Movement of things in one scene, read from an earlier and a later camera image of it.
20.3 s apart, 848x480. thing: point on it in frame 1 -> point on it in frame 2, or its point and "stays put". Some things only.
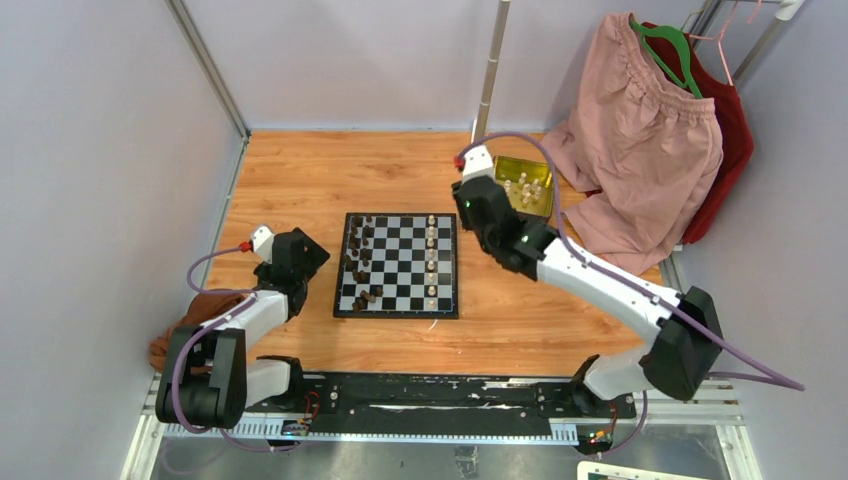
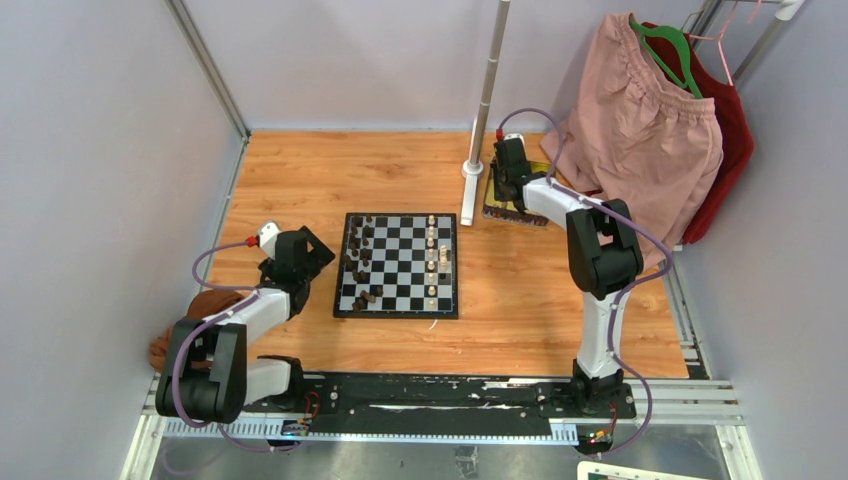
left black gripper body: x=314 y=259 stays put
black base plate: x=447 y=400 stays put
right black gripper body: x=486 y=242 -> x=500 y=180
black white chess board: x=398 y=266 stays put
